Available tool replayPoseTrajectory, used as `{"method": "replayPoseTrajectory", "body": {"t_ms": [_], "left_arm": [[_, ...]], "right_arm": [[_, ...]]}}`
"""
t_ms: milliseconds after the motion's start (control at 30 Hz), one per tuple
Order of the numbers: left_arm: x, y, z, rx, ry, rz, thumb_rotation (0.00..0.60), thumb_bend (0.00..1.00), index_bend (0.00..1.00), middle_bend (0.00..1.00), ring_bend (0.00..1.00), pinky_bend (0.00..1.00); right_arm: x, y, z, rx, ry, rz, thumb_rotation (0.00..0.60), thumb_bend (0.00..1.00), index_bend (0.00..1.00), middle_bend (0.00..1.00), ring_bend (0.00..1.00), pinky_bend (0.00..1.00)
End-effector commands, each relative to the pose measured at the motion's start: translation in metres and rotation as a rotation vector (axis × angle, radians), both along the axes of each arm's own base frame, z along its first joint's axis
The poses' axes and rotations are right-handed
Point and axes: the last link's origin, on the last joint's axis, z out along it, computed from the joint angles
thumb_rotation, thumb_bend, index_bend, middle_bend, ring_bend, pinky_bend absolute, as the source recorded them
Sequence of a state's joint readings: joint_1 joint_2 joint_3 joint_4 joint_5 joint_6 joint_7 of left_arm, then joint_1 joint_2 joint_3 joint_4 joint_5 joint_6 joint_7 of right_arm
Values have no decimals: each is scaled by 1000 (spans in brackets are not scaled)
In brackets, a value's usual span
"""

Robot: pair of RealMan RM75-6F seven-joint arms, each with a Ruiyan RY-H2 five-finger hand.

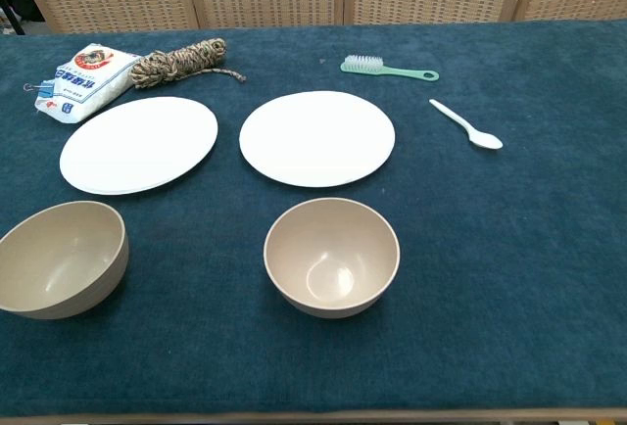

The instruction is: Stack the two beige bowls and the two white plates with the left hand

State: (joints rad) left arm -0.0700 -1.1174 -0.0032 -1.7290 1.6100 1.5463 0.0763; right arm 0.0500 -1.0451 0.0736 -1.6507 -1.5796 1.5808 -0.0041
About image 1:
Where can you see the white round plate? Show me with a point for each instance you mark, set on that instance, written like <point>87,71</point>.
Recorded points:
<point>139,146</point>
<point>317,138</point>

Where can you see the beige bowl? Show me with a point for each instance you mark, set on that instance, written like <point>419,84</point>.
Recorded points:
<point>333,258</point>
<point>59,258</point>

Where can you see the green scrubbing brush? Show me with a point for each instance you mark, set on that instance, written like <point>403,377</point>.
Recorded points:
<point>365,66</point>

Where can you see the dark blue table cloth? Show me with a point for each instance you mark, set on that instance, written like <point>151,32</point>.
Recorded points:
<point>313,361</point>

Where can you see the white plastic spoon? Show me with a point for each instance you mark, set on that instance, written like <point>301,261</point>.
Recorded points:
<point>482,140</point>

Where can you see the white sugar bag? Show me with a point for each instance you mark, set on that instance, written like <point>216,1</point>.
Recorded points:
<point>83,87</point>

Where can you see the blue binder clip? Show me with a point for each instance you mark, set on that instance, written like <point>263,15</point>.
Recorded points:
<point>45,88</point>

